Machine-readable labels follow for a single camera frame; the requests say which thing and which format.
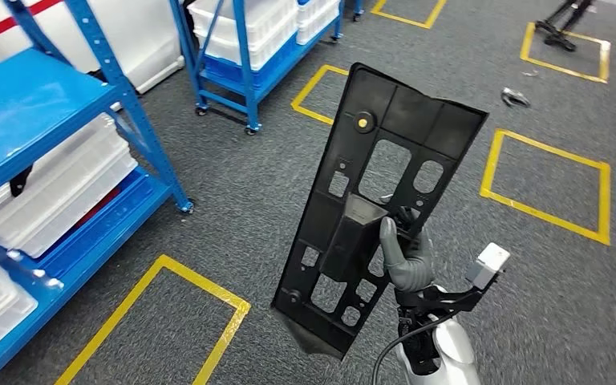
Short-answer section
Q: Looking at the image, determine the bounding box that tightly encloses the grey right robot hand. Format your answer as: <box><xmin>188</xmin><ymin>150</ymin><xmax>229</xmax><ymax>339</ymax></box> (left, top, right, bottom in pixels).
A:
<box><xmin>378</xmin><ymin>204</ymin><xmax>438</xmax><ymax>294</ymax></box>

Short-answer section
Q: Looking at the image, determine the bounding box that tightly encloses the black plastic plate frame part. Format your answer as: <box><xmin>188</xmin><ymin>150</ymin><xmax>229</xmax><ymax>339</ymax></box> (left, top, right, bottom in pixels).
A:
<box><xmin>270</xmin><ymin>63</ymin><xmax>490</xmax><ymax>361</ymax></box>

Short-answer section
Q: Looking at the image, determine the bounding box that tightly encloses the blue wheeled shelf rack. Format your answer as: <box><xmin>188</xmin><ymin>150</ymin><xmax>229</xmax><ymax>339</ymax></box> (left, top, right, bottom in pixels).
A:
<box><xmin>167</xmin><ymin>0</ymin><xmax>367</xmax><ymax>136</ymax></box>

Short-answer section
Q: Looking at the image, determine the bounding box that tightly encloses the blue metal shelf rack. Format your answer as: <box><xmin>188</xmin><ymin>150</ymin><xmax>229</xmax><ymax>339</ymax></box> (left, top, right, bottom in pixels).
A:
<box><xmin>0</xmin><ymin>0</ymin><xmax>196</xmax><ymax>385</ymax></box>

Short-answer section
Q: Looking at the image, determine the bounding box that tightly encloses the small grey metal clip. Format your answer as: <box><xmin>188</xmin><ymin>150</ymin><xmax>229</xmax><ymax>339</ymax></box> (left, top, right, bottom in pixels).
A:
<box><xmin>500</xmin><ymin>87</ymin><xmax>532</xmax><ymax>109</ymax></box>

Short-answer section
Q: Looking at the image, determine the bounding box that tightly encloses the blue plastic bin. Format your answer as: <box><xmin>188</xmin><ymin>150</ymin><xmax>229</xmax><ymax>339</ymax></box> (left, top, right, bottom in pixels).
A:
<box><xmin>201</xmin><ymin>31</ymin><xmax>302</xmax><ymax>92</ymax></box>

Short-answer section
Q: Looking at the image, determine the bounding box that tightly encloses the black tripod stand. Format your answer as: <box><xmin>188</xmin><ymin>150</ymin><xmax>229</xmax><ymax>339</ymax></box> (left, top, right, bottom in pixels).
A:
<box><xmin>533</xmin><ymin>0</ymin><xmax>597</xmax><ymax>53</ymax></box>

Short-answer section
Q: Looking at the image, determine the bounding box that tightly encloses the red barrier belt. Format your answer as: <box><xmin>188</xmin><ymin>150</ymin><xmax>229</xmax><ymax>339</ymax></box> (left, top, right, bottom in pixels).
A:
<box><xmin>0</xmin><ymin>0</ymin><xmax>63</xmax><ymax>53</ymax></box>

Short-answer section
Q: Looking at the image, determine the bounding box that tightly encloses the black camera cable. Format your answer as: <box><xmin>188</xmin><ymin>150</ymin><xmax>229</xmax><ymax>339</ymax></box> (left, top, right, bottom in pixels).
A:
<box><xmin>371</xmin><ymin>310</ymin><xmax>460</xmax><ymax>385</ymax></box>

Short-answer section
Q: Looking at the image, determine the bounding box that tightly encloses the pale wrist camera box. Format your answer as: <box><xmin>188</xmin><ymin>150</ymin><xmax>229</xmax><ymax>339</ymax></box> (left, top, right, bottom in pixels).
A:
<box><xmin>464</xmin><ymin>241</ymin><xmax>512</xmax><ymax>291</ymax></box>

